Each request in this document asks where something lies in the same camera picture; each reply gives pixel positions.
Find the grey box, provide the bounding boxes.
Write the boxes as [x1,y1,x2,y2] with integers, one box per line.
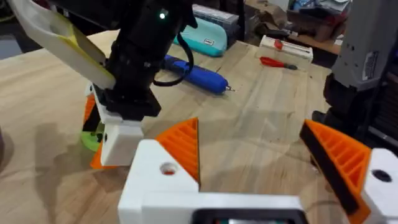
[192,3,241,47]

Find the flat wrist plate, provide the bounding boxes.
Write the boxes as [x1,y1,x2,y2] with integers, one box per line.
[8,0,116,90]

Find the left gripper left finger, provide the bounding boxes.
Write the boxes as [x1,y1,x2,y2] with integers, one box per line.
[118,117,200,224]

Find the black cable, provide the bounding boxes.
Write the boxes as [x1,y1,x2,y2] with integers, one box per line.
[153,32,195,88]

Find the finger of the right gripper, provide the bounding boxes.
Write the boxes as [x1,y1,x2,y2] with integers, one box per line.
[90,124,145,170]

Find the red handled screwdriver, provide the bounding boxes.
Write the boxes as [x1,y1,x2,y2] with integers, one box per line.
[259,56,299,71]

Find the blue electric screwdriver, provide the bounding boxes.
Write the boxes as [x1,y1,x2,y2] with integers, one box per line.
[162,54,236,96]

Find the white box with red tool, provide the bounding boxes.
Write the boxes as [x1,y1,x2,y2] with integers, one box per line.
[259,34,315,63]

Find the teal zip case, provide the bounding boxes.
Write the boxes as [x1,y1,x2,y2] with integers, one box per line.
[172,16,228,58]

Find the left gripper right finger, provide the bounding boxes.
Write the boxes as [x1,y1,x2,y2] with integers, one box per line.
[299,119,398,224]

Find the green disc with holes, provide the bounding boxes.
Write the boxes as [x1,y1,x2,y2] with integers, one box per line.
[80,129,105,153]

